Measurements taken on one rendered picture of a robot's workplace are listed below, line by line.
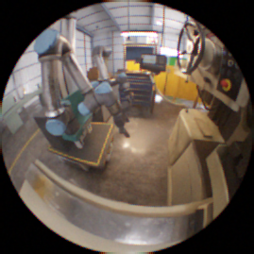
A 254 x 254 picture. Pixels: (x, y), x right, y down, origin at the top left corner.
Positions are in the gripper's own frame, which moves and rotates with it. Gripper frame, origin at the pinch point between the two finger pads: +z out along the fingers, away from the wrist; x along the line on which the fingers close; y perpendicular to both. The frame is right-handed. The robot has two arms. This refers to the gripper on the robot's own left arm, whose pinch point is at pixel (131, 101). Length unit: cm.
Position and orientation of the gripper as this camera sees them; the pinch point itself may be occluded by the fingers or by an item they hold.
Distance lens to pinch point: 92.8
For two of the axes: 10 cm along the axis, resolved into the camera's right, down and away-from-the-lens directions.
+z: 3.5, 8.3, 4.3
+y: 9.0, -1.8, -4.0
